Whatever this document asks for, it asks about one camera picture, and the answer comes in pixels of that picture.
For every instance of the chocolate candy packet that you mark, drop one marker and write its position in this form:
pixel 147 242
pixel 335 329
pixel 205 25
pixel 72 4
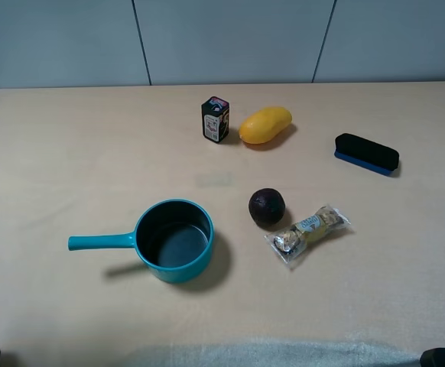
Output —
pixel 292 242

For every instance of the dark purple round fruit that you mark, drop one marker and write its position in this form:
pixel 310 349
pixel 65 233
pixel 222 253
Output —
pixel 266 207

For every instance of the yellow mango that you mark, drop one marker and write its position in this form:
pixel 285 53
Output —
pixel 264 125

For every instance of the small black carton box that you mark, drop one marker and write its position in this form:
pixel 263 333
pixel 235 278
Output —
pixel 215 119

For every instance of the teal saucepan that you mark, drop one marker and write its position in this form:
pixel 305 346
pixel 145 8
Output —
pixel 174 239

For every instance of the black and blue eraser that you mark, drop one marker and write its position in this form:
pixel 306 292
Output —
pixel 367 154

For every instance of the grey cloth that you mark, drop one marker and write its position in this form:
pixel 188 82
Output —
pixel 272 352

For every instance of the black corner block right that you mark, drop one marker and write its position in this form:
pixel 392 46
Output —
pixel 433 358

